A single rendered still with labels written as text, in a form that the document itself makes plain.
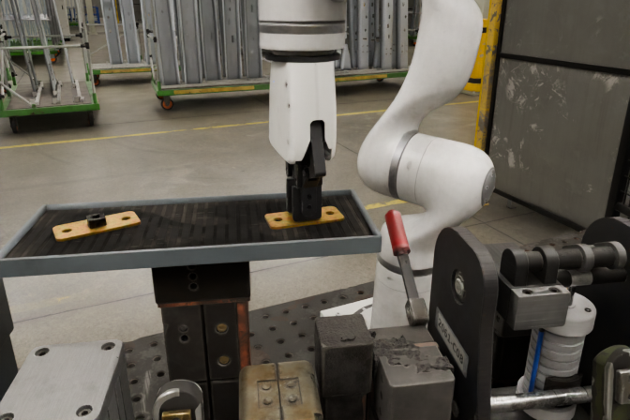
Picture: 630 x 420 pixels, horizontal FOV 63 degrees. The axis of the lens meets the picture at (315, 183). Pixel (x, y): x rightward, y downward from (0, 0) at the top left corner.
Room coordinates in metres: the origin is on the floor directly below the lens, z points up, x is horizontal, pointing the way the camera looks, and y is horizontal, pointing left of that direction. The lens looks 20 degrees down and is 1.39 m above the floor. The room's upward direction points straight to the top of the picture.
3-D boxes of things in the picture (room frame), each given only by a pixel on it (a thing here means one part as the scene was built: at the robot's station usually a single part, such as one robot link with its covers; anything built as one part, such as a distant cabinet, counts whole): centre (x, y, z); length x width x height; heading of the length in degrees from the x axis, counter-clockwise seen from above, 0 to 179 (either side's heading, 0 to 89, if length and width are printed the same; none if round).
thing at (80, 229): (0.50, 0.23, 1.17); 0.08 x 0.04 x 0.01; 122
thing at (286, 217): (0.52, 0.01, 1.17); 0.08 x 0.04 x 0.01; 107
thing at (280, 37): (0.53, 0.01, 1.35); 0.09 x 0.08 x 0.03; 17
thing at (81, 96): (6.38, 3.28, 0.88); 1.91 x 1.00 x 1.76; 25
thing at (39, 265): (0.51, 0.12, 1.16); 0.37 x 0.14 x 0.02; 98
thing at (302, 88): (0.52, 0.01, 1.29); 0.10 x 0.07 x 0.11; 17
